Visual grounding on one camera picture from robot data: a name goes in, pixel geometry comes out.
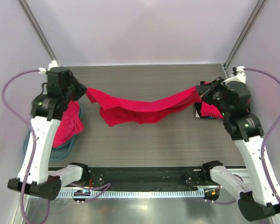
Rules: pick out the red t-shirt in bin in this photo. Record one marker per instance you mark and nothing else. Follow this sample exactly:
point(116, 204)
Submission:
point(70, 125)

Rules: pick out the teal plastic bin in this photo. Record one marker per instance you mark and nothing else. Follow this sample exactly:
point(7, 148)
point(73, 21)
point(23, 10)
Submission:
point(62, 152)

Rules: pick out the left aluminium frame post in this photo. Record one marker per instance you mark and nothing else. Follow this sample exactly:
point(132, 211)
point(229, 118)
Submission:
point(36, 27)

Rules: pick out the red t-shirt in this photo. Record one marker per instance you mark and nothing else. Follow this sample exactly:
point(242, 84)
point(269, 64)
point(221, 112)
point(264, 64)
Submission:
point(207, 111)
point(70, 125)
point(115, 111)

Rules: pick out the white slotted cable duct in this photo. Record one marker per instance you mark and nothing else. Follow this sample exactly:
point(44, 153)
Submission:
point(75, 194)

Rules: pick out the right aluminium frame post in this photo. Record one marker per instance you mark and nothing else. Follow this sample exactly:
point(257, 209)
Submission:
point(244, 32)

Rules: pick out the folded red t-shirt on stack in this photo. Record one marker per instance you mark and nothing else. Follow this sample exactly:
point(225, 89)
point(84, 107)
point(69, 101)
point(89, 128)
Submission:
point(207, 111)

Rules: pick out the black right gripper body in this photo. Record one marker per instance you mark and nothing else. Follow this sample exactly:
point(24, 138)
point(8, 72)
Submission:
point(206, 88)

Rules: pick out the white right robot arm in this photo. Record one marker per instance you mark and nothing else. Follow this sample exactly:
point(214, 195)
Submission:
point(260, 198)

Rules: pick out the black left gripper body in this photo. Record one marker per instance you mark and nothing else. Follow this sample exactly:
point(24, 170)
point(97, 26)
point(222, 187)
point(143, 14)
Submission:
point(77, 87)

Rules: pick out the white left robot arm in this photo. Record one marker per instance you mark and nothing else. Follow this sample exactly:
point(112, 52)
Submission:
point(34, 177)

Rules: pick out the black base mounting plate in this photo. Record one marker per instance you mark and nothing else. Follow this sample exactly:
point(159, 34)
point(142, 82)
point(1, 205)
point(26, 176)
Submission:
point(128, 177)

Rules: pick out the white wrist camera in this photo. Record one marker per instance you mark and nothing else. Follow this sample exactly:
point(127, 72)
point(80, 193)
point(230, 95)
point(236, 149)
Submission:
point(51, 65)
point(239, 73)

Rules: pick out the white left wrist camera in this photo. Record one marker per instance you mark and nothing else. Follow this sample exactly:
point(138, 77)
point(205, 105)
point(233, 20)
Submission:
point(51, 65)

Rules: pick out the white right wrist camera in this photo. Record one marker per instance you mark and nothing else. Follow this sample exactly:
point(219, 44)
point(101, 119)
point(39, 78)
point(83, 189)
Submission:
point(239, 73)

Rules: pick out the aluminium frame post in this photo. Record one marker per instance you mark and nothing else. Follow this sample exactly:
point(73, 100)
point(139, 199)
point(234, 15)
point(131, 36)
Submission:
point(244, 32)
point(36, 27)

